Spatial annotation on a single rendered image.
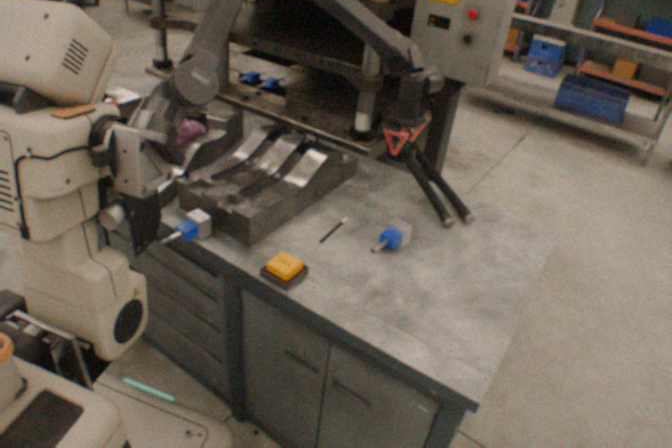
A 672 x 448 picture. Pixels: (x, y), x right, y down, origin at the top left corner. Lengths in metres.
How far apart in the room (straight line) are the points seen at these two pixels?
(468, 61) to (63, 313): 1.37
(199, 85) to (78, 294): 0.49
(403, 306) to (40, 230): 0.73
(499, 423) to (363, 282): 1.03
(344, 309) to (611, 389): 1.51
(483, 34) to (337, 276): 0.93
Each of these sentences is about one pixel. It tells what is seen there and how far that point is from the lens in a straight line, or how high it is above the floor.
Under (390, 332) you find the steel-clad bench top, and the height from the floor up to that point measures 0.80.
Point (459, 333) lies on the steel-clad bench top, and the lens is 1.05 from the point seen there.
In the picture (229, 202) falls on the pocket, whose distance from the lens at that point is 1.23.
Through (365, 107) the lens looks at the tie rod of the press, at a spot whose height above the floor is 0.92.
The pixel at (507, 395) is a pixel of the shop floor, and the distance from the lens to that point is 2.06.
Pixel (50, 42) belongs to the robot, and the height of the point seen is 1.34.
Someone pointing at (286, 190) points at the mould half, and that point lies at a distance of 1.24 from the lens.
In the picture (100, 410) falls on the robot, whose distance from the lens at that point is 0.90.
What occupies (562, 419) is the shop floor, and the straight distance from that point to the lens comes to 2.09.
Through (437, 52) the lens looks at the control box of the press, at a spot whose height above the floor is 1.15.
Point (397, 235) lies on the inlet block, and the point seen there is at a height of 0.84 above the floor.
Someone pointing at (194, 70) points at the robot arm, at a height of 1.28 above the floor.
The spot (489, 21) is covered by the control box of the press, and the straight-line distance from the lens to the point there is 1.62.
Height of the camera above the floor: 1.54
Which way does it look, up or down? 32 degrees down
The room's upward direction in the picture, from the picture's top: 7 degrees clockwise
